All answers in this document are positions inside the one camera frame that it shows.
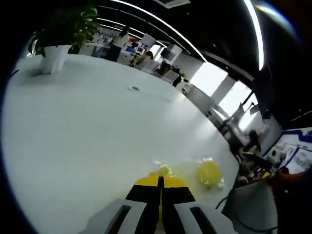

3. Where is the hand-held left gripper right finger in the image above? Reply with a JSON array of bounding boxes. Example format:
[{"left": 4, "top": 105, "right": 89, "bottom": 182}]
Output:
[{"left": 162, "top": 176, "right": 236, "bottom": 234}]

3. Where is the blue and white wall poster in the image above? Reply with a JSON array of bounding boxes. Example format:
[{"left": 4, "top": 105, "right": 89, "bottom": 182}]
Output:
[{"left": 267, "top": 127, "right": 312, "bottom": 172}]

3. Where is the hanging display screen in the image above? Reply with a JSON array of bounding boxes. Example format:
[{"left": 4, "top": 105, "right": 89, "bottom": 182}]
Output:
[{"left": 140, "top": 33, "right": 156, "bottom": 46}]

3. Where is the green potted plant white pot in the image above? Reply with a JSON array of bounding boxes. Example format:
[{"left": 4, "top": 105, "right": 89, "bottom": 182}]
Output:
[{"left": 28, "top": 0, "right": 101, "bottom": 75}]

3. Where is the ceiling air conditioner vent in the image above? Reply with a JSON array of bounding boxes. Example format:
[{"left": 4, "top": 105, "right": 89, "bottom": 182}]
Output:
[{"left": 158, "top": 0, "right": 191, "bottom": 8}]

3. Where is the wide ceiling light strip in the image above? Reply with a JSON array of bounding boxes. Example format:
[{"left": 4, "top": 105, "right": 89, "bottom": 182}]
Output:
[{"left": 243, "top": 0, "right": 266, "bottom": 72}]

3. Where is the long ceiling light strip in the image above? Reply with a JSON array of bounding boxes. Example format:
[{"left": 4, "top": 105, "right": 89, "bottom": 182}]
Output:
[{"left": 109, "top": 0, "right": 206, "bottom": 61}]

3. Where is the rectangular yellow silicone block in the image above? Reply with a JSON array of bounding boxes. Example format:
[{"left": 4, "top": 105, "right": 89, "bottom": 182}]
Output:
[{"left": 148, "top": 159, "right": 196, "bottom": 182}]

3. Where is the black cable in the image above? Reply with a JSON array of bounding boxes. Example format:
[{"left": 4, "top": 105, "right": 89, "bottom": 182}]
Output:
[{"left": 215, "top": 187, "right": 279, "bottom": 232}]

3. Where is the white office chair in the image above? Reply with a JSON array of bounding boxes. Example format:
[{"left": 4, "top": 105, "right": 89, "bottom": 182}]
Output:
[{"left": 162, "top": 70, "right": 179, "bottom": 84}]

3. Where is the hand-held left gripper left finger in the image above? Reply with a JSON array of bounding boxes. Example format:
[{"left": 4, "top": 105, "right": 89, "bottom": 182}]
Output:
[{"left": 80, "top": 176, "right": 163, "bottom": 234}]

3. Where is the dark computer monitor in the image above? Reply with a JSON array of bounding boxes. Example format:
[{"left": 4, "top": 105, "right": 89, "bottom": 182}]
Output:
[{"left": 160, "top": 48, "right": 176, "bottom": 61}]

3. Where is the round yellow silicone block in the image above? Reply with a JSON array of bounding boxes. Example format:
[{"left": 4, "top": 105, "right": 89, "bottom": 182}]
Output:
[{"left": 195, "top": 160, "right": 225, "bottom": 194}]

